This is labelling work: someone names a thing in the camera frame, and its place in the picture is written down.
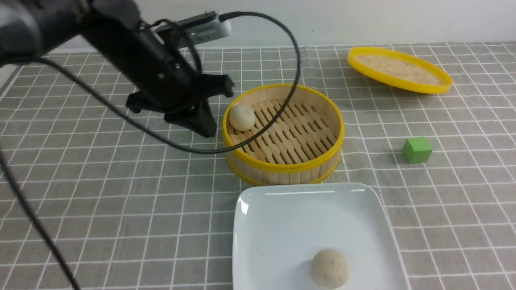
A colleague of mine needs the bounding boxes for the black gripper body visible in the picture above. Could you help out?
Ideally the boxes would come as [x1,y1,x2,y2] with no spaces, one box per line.
[83,20,234,113]

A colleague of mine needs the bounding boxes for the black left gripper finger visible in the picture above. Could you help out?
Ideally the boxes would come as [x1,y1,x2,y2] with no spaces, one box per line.
[164,100,217,138]

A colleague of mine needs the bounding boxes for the round white steamed bun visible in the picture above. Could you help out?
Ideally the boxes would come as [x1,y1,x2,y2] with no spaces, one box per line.
[228,105,256,131]

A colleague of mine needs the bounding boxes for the round beige steamed bun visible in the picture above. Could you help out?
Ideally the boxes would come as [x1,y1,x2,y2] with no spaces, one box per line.
[311,249,350,290]

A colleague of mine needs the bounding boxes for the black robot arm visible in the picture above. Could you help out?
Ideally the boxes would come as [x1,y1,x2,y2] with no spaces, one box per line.
[1,0,233,138]

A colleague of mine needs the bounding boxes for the white square plate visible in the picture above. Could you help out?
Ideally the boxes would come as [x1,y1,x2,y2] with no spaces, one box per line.
[232,183,411,290]

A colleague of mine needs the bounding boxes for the yellow rimmed bamboo steamer basket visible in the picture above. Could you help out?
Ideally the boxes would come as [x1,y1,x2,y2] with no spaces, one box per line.
[221,84,345,186]

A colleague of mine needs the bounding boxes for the grey checked tablecloth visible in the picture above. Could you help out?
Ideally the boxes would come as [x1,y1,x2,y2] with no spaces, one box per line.
[0,43,516,290]

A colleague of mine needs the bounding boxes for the yellow rimmed bamboo steamer lid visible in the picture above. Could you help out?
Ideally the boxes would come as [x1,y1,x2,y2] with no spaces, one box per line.
[347,46,454,94]

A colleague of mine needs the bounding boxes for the green cube block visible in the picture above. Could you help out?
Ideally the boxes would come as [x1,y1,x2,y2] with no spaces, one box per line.
[402,137,433,164]

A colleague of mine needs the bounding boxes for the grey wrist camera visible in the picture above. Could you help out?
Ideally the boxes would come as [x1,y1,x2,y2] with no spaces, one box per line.
[155,11,232,48]

